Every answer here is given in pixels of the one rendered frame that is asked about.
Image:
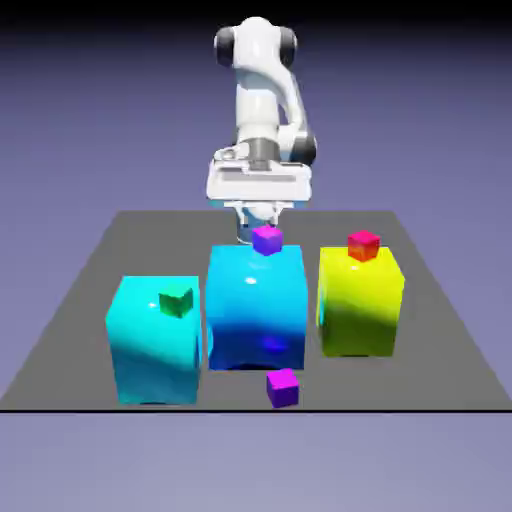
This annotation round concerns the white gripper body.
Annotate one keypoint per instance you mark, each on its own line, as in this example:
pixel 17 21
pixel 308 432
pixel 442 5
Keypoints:
pixel 260 186

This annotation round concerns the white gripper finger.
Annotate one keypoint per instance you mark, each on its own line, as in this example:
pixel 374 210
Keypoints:
pixel 241 214
pixel 276 214

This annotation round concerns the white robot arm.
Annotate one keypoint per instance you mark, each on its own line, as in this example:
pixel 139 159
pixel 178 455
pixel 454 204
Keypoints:
pixel 256 80

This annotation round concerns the small purple cube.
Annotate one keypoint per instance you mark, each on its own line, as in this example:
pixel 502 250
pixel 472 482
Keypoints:
pixel 283 388
pixel 267 240

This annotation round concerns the small red cube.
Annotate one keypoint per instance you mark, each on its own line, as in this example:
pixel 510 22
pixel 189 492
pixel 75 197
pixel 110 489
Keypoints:
pixel 363 246

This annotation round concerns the small green cube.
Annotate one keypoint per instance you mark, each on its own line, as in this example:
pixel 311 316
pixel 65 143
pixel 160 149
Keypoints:
pixel 176 302

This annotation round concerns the large blue box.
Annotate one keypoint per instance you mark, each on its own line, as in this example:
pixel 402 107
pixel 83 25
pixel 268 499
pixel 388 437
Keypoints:
pixel 256 312

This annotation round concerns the large yellow box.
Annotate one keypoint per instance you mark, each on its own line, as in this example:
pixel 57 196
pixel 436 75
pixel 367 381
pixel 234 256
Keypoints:
pixel 360 308

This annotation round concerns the large cyan box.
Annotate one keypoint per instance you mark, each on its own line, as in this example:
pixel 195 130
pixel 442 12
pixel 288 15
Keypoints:
pixel 154 344

